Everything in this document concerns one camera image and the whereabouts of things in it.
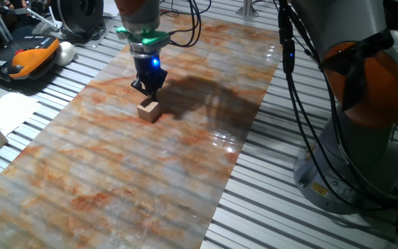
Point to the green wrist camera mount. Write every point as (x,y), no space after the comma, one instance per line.
(155,38)

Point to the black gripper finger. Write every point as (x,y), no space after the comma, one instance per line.
(151,97)
(155,97)

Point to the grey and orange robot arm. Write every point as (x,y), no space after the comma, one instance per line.
(365,103)

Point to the white paper sheet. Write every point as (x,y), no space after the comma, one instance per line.
(7,112)

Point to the silver post with base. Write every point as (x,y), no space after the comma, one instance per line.
(246,8)

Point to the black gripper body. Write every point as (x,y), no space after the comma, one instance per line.
(149,74)

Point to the black round spool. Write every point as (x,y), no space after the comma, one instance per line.
(78,14)

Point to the small wooden block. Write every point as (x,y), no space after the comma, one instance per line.
(149,111)

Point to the marble pattern mat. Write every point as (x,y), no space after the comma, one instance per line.
(123,166)

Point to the orange and black teach pendant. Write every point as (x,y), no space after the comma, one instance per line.
(23,57)

